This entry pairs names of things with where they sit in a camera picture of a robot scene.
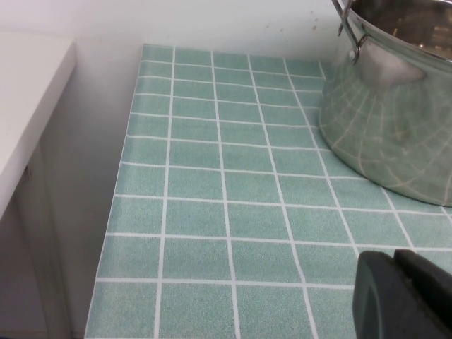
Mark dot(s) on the white cabinet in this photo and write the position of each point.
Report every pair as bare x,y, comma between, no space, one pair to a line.
31,106

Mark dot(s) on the stainless steel cooking pot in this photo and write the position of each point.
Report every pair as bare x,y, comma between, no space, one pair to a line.
388,141

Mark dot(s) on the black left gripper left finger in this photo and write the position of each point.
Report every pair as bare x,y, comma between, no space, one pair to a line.
378,300

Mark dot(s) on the green tiled tablecloth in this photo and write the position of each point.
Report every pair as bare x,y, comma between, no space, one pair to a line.
212,212

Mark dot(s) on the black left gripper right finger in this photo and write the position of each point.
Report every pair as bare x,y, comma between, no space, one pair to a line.
438,303

